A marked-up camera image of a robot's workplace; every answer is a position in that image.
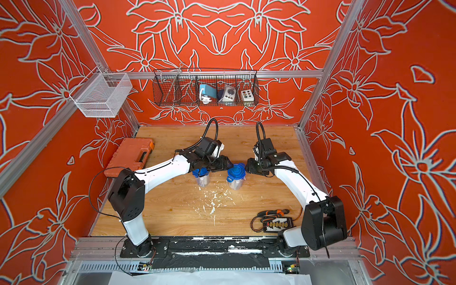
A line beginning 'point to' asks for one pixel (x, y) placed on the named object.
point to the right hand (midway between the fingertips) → (245, 168)
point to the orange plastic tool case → (132, 154)
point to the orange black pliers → (273, 214)
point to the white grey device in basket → (229, 94)
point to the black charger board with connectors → (277, 224)
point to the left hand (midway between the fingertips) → (231, 165)
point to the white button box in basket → (247, 95)
